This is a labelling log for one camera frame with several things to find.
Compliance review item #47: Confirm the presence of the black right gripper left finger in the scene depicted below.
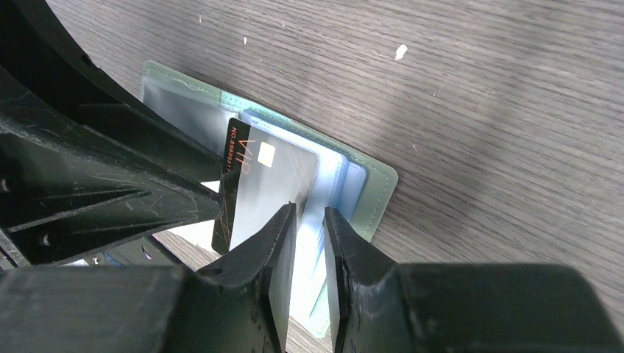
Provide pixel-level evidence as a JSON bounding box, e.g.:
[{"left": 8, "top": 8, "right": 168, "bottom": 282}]
[{"left": 1, "top": 204, "right": 297, "bottom": 352}]

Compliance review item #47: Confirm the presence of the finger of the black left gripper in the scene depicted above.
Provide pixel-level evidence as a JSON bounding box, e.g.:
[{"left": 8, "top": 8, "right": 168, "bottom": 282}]
[
  {"left": 1, "top": 1, "right": 222, "bottom": 182},
  {"left": 1, "top": 71, "right": 223, "bottom": 265}
]

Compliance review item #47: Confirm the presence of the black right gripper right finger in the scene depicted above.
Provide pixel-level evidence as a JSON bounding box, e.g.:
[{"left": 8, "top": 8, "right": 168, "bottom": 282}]
[{"left": 324, "top": 207, "right": 623, "bottom": 352}]

